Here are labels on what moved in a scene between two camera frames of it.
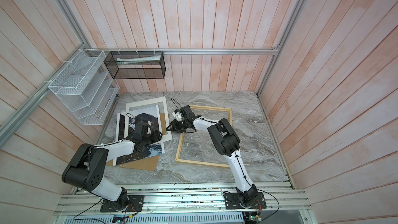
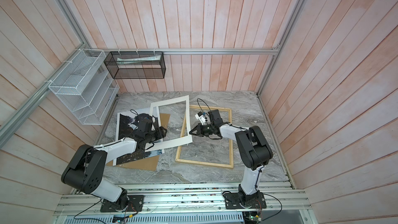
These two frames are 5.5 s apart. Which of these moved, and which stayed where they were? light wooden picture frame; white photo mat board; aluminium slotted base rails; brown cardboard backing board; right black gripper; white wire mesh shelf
Moved: white photo mat board; right black gripper
Stayed: aluminium slotted base rails; white wire mesh shelf; light wooden picture frame; brown cardboard backing board
